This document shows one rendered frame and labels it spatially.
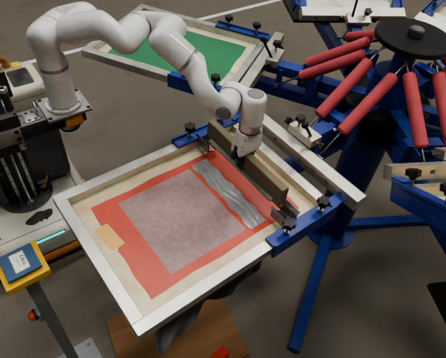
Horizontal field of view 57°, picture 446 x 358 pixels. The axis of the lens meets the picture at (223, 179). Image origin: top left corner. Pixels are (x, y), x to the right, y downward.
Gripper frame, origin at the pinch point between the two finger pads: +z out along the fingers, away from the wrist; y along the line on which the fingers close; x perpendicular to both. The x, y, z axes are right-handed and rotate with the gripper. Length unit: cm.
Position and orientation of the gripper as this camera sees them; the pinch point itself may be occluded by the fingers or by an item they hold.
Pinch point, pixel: (243, 160)
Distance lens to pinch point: 144.5
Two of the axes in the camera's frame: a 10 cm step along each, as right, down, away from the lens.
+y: -7.9, 4.0, -4.6
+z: -0.8, 6.7, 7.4
